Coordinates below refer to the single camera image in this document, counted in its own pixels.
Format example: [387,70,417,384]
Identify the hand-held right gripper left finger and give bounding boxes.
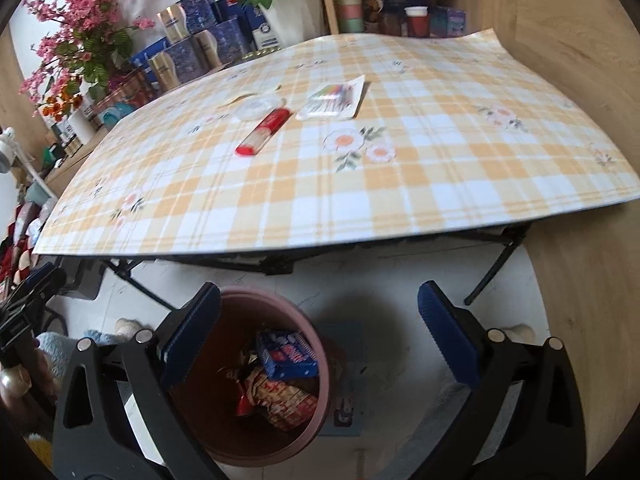
[52,282,223,480]

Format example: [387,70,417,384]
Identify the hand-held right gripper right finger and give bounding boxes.
[417,280,587,480]

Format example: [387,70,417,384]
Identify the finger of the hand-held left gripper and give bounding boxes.
[10,261,67,307]

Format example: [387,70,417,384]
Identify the brown plastic bin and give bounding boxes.
[167,287,332,469]

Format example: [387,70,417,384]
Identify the small blue printed box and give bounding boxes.
[256,329,320,380]

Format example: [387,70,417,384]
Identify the red striped snack wrapper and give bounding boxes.
[244,366,320,432]

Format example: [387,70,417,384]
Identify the person's left hand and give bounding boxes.
[0,354,57,402]

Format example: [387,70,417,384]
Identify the red white checked cloth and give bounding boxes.
[0,204,52,282]

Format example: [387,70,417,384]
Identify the blue fluffy slipper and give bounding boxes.
[37,329,127,382]

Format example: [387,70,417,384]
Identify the low wooden sideboard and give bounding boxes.
[44,125,117,197]

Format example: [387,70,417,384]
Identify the white desk fan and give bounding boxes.
[0,127,24,174]

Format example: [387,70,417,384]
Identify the white ribbed vase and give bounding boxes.
[67,107,96,147]

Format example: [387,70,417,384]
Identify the yellow checked floral tablecloth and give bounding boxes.
[32,29,640,261]

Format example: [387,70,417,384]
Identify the orange artificial flowers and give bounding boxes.
[39,80,84,122]

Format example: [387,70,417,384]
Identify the patterned teal storage basket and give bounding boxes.
[94,72,157,126]

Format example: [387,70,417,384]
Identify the red plastic tube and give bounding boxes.
[235,107,292,157]

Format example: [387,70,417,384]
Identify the white round lid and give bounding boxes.
[237,97,277,122]

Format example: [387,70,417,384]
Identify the gold and blue gift box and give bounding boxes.
[194,16,246,69]
[157,0,219,44]
[146,40,204,94]

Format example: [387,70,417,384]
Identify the flat blue white carton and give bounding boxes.
[130,37,169,69]

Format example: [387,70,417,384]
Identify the pink artificial blossom plant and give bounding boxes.
[20,0,157,107]

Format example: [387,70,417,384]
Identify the coloured marker pack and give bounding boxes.
[295,74,367,121]

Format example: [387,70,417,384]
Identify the blue white round-logo box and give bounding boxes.
[244,7,281,54]

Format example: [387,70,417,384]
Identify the small light blue shelf box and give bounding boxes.
[429,5,467,39]

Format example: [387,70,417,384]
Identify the red cup with white lid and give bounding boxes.
[403,5,430,38]

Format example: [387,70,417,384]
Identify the plain dark blue box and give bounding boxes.
[215,0,251,24]

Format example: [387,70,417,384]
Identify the white angular flower vase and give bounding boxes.
[257,0,326,49]

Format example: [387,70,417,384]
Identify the stack of pastel cups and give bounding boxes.
[334,0,364,35]

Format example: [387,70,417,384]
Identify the black folding table frame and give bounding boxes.
[55,224,532,312]

